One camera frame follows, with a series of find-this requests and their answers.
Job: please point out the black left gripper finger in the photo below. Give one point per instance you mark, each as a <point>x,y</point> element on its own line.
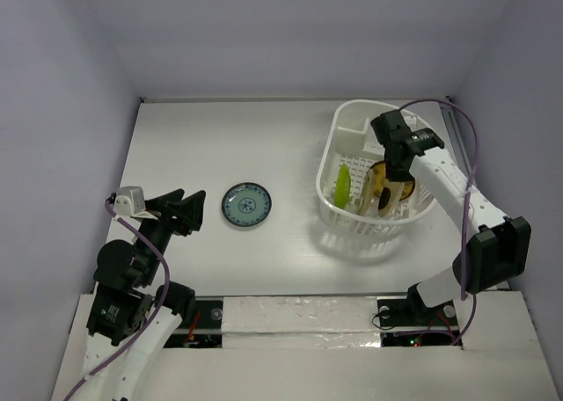
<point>191,211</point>
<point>162,203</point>

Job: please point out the lime green plate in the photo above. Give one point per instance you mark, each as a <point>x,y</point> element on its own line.
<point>342,187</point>

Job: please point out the aluminium rail right edge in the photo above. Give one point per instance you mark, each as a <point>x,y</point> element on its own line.
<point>459,152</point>

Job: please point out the cream white plate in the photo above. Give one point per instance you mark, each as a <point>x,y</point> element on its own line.
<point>389,198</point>

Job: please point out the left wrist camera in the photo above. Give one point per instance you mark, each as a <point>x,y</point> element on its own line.
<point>129,201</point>

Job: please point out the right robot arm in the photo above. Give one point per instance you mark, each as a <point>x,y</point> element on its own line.
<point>494,246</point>

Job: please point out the beige plate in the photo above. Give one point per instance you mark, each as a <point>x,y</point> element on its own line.
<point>368,192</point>

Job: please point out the white plastic dish rack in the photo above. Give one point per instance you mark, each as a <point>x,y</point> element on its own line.
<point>352,142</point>

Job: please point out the silver foil covered bar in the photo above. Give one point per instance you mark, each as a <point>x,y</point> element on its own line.
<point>299,322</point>

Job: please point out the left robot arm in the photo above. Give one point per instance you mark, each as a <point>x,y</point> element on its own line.
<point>136,305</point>

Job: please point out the yellow brown-rimmed plate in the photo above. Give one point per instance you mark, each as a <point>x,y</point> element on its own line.
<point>379,171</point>

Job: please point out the teal patterned plate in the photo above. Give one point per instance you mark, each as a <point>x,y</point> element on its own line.
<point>246,205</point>

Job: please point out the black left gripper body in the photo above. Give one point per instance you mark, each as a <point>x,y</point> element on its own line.
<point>167,223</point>

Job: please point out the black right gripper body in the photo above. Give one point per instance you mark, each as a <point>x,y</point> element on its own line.
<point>397,169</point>

